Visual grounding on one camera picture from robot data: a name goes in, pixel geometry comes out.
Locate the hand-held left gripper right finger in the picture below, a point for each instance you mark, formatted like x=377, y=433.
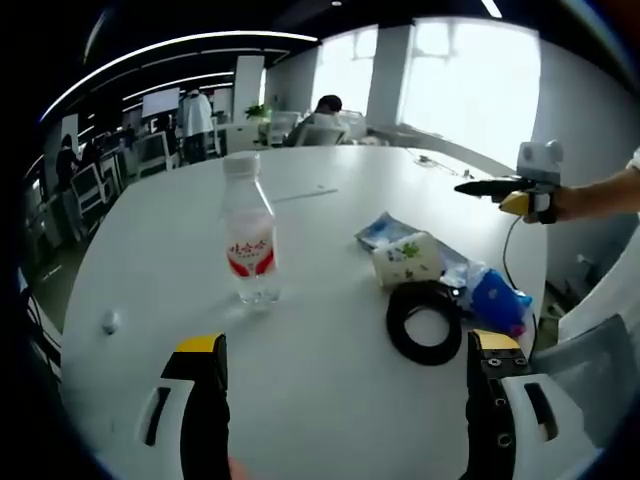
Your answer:
x=490, y=400

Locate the white projection screen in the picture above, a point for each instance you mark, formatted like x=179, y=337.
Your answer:
x=160, y=100

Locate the grey white office chair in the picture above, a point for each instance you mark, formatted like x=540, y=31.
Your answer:
x=595, y=360

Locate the small white cap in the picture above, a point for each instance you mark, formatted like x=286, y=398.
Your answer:
x=109, y=321

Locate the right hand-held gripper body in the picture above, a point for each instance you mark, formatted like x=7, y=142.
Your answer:
x=539, y=162

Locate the long ceiling light strip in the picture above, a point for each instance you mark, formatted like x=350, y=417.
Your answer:
x=165, y=45

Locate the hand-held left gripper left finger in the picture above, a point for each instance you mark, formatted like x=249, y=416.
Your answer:
x=205, y=400

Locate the person's right hand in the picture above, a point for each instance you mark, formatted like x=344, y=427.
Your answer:
x=567, y=202

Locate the clear water bottle red label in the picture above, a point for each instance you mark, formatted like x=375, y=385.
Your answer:
x=250, y=235

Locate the white table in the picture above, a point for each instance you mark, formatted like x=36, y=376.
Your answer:
x=325, y=400

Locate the person's left hand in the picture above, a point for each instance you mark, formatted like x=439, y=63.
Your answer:
x=240, y=471

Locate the person's white coat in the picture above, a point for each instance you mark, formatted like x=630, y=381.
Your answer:
x=635, y=160

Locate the blue pink plastic packet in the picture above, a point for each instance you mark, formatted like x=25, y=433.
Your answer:
x=492, y=297

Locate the grey pouch with blue pad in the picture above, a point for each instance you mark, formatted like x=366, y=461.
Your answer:
x=382, y=230

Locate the white paper cup green print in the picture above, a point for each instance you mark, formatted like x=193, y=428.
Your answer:
x=405, y=260

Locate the green potted plant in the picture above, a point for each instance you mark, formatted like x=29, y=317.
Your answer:
x=257, y=112

